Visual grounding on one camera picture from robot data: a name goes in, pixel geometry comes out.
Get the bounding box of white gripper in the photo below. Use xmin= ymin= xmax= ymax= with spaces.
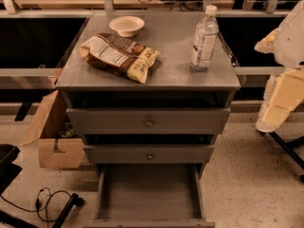
xmin=254 ymin=28 xmax=304 ymax=132

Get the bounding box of clear plastic water bottle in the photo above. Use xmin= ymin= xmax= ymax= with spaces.
xmin=191 ymin=5 xmax=219 ymax=71

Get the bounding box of grey drawer cabinet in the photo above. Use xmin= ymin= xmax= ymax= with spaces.
xmin=55 ymin=10 xmax=242 ymax=228

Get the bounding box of top grey drawer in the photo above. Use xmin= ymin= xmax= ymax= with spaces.
xmin=66 ymin=108 xmax=230 ymax=135

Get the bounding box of grey drawer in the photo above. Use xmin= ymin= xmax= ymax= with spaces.
xmin=66 ymin=108 xmax=230 ymax=135
xmin=84 ymin=163 xmax=215 ymax=228
xmin=84 ymin=144 xmax=214 ymax=163

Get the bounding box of bottom grey drawer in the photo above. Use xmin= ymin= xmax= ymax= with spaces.
xmin=84 ymin=163 xmax=215 ymax=228

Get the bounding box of middle grey drawer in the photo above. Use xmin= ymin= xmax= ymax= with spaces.
xmin=84 ymin=144 xmax=214 ymax=163

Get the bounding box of black chair base leg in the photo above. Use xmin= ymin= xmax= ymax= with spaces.
xmin=270 ymin=132 xmax=304 ymax=169

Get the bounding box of white bowl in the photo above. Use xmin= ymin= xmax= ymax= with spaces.
xmin=109 ymin=16 xmax=144 ymax=38

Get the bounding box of brown yellow chip bag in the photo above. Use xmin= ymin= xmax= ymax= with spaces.
xmin=79 ymin=33 xmax=161 ymax=84

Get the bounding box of cardboard box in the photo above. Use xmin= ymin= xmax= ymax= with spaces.
xmin=20 ymin=90 xmax=85 ymax=169

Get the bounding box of black stand leg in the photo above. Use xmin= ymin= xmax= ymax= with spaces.
xmin=52 ymin=193 xmax=85 ymax=228

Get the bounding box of black cable on floor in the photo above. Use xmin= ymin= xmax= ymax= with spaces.
xmin=0 ymin=186 xmax=74 ymax=224

